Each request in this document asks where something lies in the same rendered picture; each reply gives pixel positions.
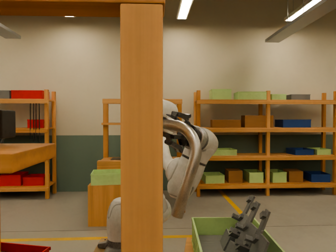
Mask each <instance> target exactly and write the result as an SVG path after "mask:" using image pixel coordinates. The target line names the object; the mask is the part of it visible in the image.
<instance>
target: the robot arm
mask: <svg viewBox="0 0 336 252"><path fill-rule="evenodd" d="M191 116H192V115H191V114H187V113H181V112H178V108H177V106H176V105H175V104H174V103H172V102H170V101H168V100H164V99H163V118H166V119H172V120H178V121H181V120H180V119H179V118H182V119H184V120H185V121H184V123H186V124H188V125H189V126H191V127H192V128H193V129H194V131H195V132H196V133H197V135H198V137H199V140H200V143H201V160H200V163H199V166H198V170H197V173H196V176H195V179H194V182H193V186H192V189H191V192H190V195H189V197H190V196H191V195H192V194H193V193H194V191H195V190H196V188H197V186H198V184H199V182H200V180H201V178H202V176H203V173H204V170H205V167H206V165H207V163H208V161H209V159H210V158H211V157H212V155H213V154H214V153H215V152H216V151H217V149H218V146H219V142H218V139H217V137H216V136H215V135H214V133H212V132H211V131H210V130H208V129H207V128H203V127H199V126H196V125H192V124H191V123H190V122H189V119H190V118H191ZM178 117H179V118H178ZM172 139H177V140H178V143H179V145H178V144H177V143H175V142H174V141H172ZM169 146H170V147H172V148H173V149H174V150H175V152H179V153H182V155H181V157H177V158H174V159H173V158H172V156H171V153H170V149H169ZM183 147H184V150H183ZM189 157H190V145H189V142H188V140H187V138H186V137H185V136H184V135H183V134H182V133H180V132H177V134H174V132H172V131H169V130H168V129H164V128H163V168H164V170H165V175H166V177H167V180H168V184H167V191H168V193H169V195H170V196H171V197H172V198H175V199H176V198H177V195H178V192H179V189H180V186H181V183H182V179H183V176H184V173H185V170H186V167H187V164H188V161H189ZM171 212H172V209H171V205H170V203H169V202H168V200H167V199H166V198H165V195H164V194H163V223H165V222H166V221H167V220H168V219H169V218H170V216H171ZM106 229H107V240H106V241H102V242H98V245H97V247H98V248H102V249H105V251H104V252H121V197H118V198H115V199H114V200H113V201H112V202H111V203H110V206H109V208H108V212H107V220H106Z"/></svg>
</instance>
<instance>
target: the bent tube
mask: <svg viewBox="0 0 336 252"><path fill-rule="evenodd" d="M163 129H167V130H172V131H177V132H179V133H181V134H183V135H184V136H185V137H186V139H187V140H188V143H189V147H190V155H189V159H188V163H187V166H186V169H185V172H184V175H183V178H182V182H181V185H180V188H179V191H178V194H177V197H176V201H175V204H174V207H173V210H172V213H171V215H172V216H173V217H175V218H178V219H182V218H183V215H184V212H185V209H186V206H187V203H188V199H189V196H190V193H191V190H192V187H193V183H194V180H195V177H196V174H197V171H198V168H199V164H200V161H201V157H202V146H201V142H200V139H199V137H198V135H197V133H196V132H195V130H194V129H193V128H192V127H191V126H189V125H188V124H187V123H185V122H182V121H179V120H174V119H168V118H163Z"/></svg>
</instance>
